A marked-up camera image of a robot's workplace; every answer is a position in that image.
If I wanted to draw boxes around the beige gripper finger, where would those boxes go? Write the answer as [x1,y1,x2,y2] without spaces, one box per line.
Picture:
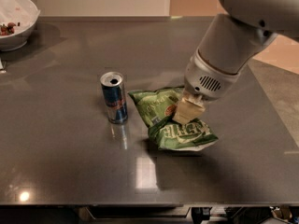
[173,91,195,124]
[178,92,206,124]

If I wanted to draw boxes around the green jalapeno chip bag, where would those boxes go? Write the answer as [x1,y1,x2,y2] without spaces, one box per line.
[128,87,218,151]

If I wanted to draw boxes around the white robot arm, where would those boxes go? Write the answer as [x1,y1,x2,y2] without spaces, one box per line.
[173,0,299,124]

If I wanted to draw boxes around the blue silver redbull can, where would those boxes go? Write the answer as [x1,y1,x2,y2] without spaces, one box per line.
[100,72,128,124]

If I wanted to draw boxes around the red snacks in bowl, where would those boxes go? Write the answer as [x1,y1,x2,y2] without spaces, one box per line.
[0,22,20,36]

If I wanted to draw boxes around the white bowl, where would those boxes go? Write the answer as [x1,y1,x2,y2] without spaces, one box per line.
[0,0,40,51]

